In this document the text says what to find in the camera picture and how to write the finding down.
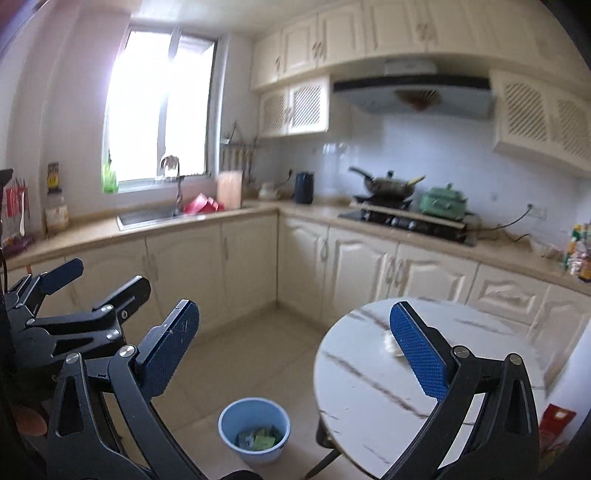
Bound white wrapper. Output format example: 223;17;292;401
384;331;405;358

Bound green snack bag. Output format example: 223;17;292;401
235;426;283;452

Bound steel kitchen sink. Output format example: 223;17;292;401
116;207;184;231

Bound blue plastic trash bucket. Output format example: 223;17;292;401
217;397;291;465

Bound kitchen window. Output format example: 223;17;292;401
102;26;217;191

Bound oil bottle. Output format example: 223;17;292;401
44;162;69;236

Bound round white marble table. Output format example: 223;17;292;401
314;298;547;479

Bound lower cream cabinets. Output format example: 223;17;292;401
8;207;590;381

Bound cream cabinets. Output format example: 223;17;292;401
8;207;590;381
252;1;590;174

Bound red paper bag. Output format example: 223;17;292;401
539;403;576;451

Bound green bottle on sill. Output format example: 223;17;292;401
101;153;118;194

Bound red basin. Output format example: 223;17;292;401
182;194;225;215

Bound wooden cutting board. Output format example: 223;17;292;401
216;170;243;210

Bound black gas stove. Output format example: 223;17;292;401
338;202;478;246

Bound condiment bottles group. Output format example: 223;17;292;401
564;223;591;283

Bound green electric cooker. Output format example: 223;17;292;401
419;183;468;221

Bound black wok with lid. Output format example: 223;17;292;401
349;166;426;199

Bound dark blue electric kettle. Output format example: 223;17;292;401
294;172;315;205

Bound range hood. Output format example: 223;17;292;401
332;72;495;120

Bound upper cream cabinets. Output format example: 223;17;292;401
252;1;590;174

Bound wall utensil rack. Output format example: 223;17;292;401
219;121;257;185

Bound black power cable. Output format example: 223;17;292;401
475;202;537;243

